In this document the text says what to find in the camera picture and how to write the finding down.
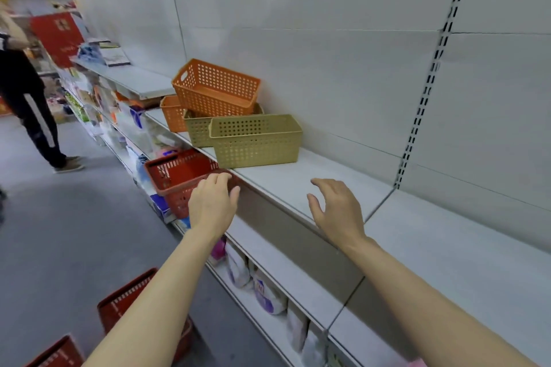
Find person's right hand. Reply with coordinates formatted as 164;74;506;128
306;178;367;251

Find person's left hand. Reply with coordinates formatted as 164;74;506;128
188;172;241;244

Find red shopping basket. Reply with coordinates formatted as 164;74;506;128
25;333;86;367
144;148;243;220
96;267;193;364

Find white metal store shelves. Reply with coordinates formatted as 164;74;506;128
56;0;551;367

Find person's right forearm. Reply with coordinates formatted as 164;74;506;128
344;235;539;367

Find person's left forearm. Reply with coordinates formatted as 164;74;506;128
84;227;218;367

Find white jug purple label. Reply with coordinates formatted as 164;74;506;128
251;267;288;316
223;241;254;290

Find flat printed packs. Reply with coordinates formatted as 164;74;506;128
76;37;131;68

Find red square gift box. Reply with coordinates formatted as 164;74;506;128
30;13;86;69

